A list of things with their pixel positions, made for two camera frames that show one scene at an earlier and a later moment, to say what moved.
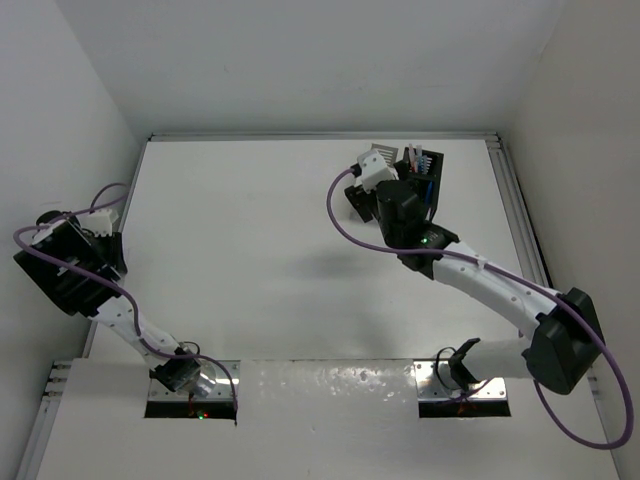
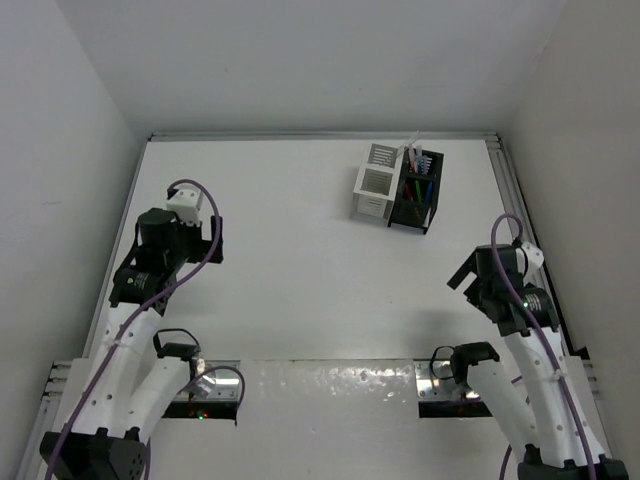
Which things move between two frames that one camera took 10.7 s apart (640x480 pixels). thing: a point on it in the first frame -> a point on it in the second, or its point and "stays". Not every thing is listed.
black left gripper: [113, 245] -> [203, 247]
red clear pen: [412, 158] stays
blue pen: [429, 193] stays
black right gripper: [362, 201] -> [467, 266]
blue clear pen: [422, 163] stays
